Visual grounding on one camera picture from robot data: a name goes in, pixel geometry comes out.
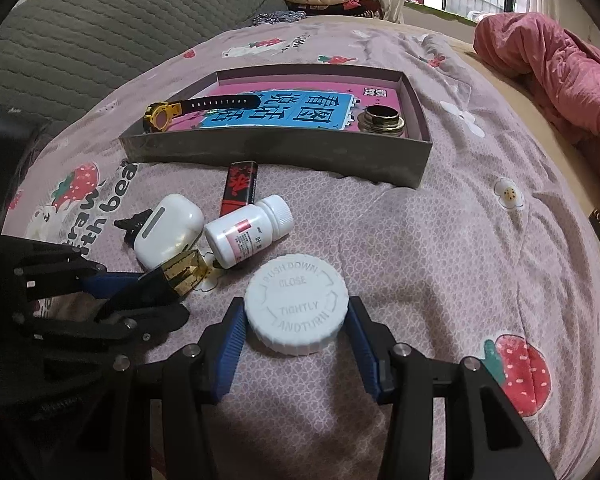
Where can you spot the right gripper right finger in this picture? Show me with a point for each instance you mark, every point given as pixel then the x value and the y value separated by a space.
pixel 485 438

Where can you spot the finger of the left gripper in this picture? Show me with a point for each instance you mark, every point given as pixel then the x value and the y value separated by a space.
pixel 45 270
pixel 136 312

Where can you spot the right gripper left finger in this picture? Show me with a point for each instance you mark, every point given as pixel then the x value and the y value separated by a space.
pixel 190 379

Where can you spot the black gold folding knife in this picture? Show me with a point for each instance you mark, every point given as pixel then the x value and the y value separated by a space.
pixel 180 274

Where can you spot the black hair claw clip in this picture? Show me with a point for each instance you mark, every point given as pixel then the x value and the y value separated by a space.
pixel 132 226

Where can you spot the small white pill bottle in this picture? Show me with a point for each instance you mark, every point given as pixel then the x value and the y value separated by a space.
pixel 239 235

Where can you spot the white child-proof bottle cap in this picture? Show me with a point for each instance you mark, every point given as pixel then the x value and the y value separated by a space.
pixel 296 304

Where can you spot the yellow black wrist watch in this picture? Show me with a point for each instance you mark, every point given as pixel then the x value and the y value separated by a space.
pixel 159 116

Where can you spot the brass metal ring fitting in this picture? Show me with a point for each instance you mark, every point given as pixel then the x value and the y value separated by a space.
pixel 381 119

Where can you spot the white earbuds charging case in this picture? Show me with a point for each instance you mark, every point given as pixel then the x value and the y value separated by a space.
pixel 173 226

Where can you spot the red black lighter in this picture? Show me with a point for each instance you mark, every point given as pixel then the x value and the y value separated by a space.
pixel 240 186

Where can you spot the pink strawberry print bedsheet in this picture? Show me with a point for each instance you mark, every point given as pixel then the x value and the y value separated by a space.
pixel 544 339

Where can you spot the grey quilted headboard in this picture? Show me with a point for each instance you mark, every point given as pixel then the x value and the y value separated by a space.
pixel 59 58

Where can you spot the pink Chinese picture book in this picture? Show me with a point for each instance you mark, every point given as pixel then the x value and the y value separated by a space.
pixel 286 103

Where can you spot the beige mattress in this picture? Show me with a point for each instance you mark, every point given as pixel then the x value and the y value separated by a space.
pixel 540 124

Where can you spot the grey cardboard box tray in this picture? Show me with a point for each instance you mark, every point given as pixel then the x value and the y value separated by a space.
pixel 399 160

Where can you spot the dark floral cloth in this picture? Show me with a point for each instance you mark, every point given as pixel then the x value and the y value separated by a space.
pixel 278 17

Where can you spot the pink crumpled quilt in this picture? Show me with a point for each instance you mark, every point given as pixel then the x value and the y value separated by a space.
pixel 559 70

